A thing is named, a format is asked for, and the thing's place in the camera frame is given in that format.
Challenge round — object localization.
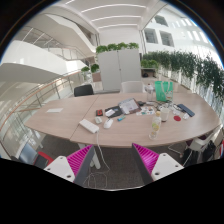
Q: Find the red round lid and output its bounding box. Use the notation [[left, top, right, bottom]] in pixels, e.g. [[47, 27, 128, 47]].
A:
[[174, 115, 181, 121]]

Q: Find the black office chair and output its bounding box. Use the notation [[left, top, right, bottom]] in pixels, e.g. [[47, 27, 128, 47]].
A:
[[74, 84, 94, 97]]

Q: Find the black smartphone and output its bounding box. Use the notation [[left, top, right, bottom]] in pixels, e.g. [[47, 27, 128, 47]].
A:
[[177, 104, 195, 117]]

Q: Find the red and black chair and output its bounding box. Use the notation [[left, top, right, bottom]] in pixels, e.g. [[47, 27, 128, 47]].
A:
[[19, 144, 53, 169]]

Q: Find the white cable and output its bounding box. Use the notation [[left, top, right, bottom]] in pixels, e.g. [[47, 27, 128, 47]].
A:
[[81, 131, 112, 190]]

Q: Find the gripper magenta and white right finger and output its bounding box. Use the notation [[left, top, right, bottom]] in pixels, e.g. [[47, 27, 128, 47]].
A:
[[132, 143, 183, 185]]

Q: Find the white paper cup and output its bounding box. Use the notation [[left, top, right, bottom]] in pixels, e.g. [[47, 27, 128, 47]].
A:
[[160, 108, 170, 122]]

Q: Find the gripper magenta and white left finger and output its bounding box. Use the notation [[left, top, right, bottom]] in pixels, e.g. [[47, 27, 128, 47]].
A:
[[45, 145, 95, 186]]

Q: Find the green tote bag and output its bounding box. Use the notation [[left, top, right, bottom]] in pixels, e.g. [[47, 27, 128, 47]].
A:
[[155, 81, 173, 102]]

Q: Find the white storage cabinet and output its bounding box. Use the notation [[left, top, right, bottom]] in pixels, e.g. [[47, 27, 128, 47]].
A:
[[98, 49, 141, 91]]

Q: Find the clear glass jar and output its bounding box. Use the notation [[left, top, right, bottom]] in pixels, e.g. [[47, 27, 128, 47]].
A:
[[145, 84, 154, 102]]

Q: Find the clear plastic water bottle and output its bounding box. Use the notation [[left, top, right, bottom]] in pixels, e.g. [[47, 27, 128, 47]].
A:
[[149, 111, 161, 139]]

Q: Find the white keyboard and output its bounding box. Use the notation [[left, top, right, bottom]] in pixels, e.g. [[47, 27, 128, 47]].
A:
[[79, 119, 99, 133]]

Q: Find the white paper sheet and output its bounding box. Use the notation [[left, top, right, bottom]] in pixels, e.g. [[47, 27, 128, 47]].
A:
[[47, 108, 63, 113]]

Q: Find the white computer mouse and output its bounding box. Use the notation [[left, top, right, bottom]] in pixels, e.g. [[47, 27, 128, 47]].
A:
[[103, 119, 113, 129]]

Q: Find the black wallet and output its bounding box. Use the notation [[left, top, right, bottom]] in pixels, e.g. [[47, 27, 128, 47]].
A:
[[105, 106, 122, 118]]

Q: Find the white chair at right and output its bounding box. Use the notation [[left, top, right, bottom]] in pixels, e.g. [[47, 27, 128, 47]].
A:
[[187, 128, 223, 153]]

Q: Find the red and black small device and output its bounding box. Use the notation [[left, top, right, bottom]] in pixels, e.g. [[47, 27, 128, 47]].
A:
[[96, 109, 103, 116]]

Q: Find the blue marker pen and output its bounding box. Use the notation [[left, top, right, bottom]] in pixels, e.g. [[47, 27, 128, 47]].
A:
[[117, 115, 125, 121]]

